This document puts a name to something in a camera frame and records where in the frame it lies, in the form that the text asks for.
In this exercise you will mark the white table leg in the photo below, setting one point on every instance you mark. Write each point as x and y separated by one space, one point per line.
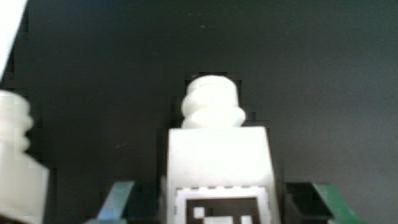
24 173
219 183

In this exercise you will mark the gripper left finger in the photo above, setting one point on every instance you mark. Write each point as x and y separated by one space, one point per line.
112 209

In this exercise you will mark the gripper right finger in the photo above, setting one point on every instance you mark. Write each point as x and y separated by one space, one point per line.
343 215

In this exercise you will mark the white square tabletop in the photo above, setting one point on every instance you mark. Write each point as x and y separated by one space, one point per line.
11 16

